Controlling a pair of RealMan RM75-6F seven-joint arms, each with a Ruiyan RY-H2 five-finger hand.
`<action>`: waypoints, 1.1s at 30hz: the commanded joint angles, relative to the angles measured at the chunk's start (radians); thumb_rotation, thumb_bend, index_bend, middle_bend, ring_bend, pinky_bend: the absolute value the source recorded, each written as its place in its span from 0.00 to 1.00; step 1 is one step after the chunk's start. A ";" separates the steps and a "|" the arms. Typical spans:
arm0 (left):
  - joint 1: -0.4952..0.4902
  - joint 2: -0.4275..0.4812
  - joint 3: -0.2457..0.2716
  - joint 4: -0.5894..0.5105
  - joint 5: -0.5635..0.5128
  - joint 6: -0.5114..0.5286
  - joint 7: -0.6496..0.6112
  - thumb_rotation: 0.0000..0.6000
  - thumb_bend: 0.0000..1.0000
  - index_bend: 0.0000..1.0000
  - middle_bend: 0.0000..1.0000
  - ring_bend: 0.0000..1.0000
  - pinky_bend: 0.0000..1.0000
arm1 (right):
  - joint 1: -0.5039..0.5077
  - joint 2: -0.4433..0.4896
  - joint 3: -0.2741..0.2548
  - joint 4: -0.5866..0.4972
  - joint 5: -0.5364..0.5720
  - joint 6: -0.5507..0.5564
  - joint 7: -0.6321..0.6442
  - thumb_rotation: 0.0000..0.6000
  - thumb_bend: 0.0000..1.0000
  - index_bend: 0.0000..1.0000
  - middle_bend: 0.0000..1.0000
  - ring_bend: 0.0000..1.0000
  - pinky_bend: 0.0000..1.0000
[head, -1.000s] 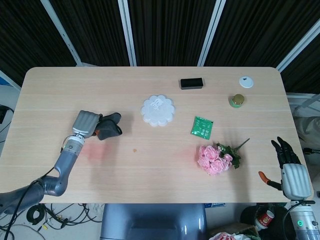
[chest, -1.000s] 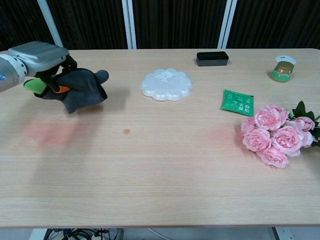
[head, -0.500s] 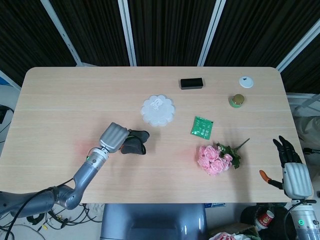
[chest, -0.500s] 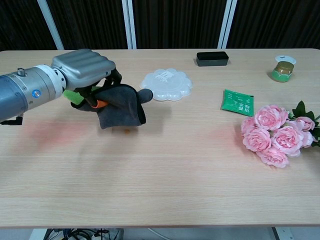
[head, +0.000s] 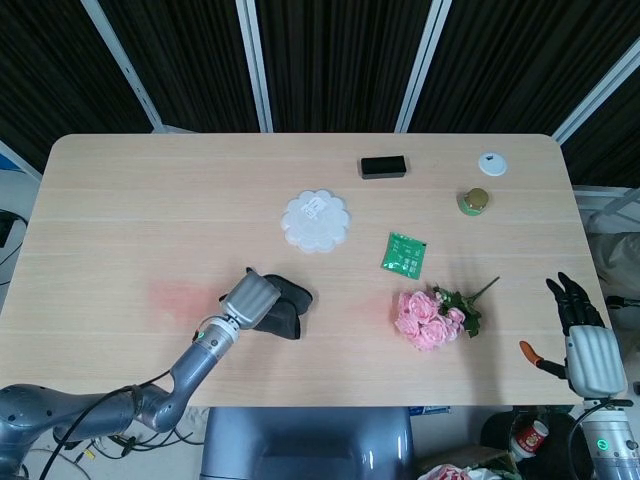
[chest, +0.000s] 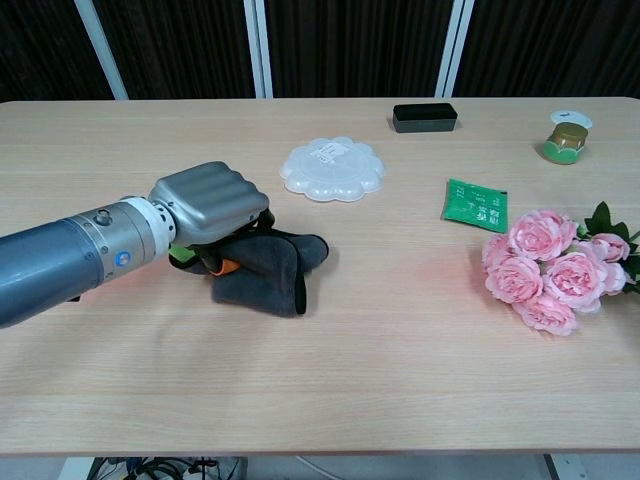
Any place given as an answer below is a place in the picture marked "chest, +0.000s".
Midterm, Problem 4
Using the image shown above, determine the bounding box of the white upright frame post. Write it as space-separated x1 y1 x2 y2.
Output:
243 0 275 99

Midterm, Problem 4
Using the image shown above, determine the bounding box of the tangle of black cables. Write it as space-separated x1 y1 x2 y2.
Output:
92 455 247 480

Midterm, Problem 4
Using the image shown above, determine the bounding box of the black rectangular box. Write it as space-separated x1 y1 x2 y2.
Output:
391 102 459 135

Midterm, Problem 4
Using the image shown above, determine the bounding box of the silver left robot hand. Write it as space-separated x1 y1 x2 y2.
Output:
148 160 277 277

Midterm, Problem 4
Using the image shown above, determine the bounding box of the white flower-shaped plastic plate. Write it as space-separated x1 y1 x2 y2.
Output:
278 135 388 204

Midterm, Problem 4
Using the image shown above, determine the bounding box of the green sachet packet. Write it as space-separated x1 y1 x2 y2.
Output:
440 177 511 234

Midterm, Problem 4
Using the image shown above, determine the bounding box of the white cable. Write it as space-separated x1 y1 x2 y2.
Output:
297 455 334 480

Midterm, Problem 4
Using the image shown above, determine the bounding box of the dark grey cleaning cloth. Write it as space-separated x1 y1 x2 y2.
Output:
168 225 330 319

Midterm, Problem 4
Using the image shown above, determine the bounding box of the green and gold jar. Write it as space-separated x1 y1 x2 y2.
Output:
543 122 588 165

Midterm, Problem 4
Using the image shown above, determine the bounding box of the white table leg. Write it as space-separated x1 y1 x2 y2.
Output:
57 456 99 480
542 453 574 480

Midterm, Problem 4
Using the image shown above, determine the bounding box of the white slanted frame post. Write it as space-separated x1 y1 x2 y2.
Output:
73 0 130 100
433 0 476 99

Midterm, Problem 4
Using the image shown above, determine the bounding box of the pink artificial flower bouquet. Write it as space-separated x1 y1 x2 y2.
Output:
481 201 640 337

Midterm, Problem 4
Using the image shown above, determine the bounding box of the white round lid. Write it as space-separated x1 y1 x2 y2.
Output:
550 109 595 129

